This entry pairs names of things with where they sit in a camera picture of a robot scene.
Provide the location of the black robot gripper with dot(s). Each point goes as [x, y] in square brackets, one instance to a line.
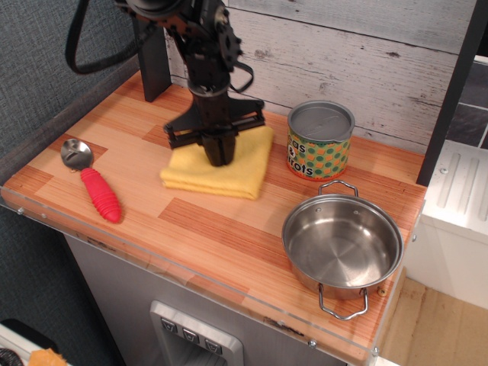
[215, 112]

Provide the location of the yellow cloth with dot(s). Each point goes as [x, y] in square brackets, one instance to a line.
[189, 168]

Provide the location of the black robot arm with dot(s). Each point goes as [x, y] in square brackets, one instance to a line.
[210, 51]

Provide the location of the stainless steel pot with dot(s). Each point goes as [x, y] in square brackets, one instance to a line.
[342, 247]

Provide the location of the peas and carrots can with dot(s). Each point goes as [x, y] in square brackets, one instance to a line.
[318, 140]

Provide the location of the grey toy fridge cabinet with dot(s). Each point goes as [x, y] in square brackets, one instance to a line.
[124, 293]

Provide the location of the silver dispenser button panel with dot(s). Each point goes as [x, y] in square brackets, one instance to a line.
[185, 340]

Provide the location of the white toy sink unit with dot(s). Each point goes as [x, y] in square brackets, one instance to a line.
[448, 249]

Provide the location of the black and orange object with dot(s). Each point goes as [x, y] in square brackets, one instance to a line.
[24, 345]

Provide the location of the dark left upright post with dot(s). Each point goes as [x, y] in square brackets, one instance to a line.
[154, 65]

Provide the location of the dark upright post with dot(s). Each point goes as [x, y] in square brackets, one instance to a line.
[154, 65]
[469, 48]

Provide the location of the red handled metal scoop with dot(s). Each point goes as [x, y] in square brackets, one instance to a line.
[77, 155]

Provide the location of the dark right upright post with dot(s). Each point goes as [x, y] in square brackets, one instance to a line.
[469, 48]

